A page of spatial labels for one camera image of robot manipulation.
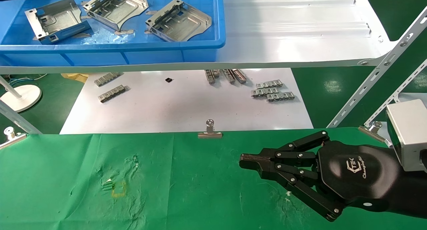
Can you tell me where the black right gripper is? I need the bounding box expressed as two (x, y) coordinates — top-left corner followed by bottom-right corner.
(240, 131), (406, 222)

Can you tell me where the sheet metal bracket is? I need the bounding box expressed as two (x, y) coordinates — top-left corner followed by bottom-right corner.
(25, 0), (93, 44)
(145, 0), (212, 42)
(82, 0), (149, 32)

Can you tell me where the silver binder clip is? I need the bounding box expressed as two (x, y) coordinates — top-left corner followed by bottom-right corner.
(359, 121), (392, 147)
(0, 127), (27, 150)
(197, 119), (223, 139)

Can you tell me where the perforated white metal strut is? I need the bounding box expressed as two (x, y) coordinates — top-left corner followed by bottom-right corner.
(326, 6), (427, 128)
(363, 59), (427, 127)

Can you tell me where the green table cloth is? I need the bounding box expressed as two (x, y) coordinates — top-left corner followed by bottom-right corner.
(0, 127), (427, 230)

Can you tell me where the white floor sheet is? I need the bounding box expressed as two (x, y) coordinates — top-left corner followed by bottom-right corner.
(59, 68), (314, 135)

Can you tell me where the white metal shelf panel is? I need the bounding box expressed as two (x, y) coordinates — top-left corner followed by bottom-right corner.
(0, 0), (397, 74)

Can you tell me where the blue plastic bin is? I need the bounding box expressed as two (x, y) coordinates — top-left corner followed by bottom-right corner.
(0, 0), (226, 67)

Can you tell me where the yellow crumpled tape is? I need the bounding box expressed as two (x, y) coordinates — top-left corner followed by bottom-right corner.
(61, 73), (90, 83)

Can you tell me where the white round stand base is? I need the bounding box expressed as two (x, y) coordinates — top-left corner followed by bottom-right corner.
(0, 76), (42, 113)

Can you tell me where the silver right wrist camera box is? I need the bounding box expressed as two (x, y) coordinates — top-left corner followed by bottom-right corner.
(386, 99), (427, 172)

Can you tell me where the grey metal frame bar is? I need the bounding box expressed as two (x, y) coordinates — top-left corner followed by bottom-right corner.
(0, 100), (43, 135)

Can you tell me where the thin white blue cable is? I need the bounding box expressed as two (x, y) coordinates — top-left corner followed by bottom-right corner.
(7, 73), (49, 87)

